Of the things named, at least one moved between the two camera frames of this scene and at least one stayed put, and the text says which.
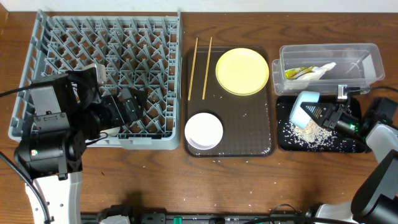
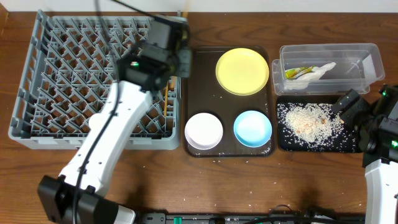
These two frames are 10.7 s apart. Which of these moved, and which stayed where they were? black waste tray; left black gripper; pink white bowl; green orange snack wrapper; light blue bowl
Moved: light blue bowl; left black gripper
Stayed: pink white bowl; black waste tray; green orange snack wrapper
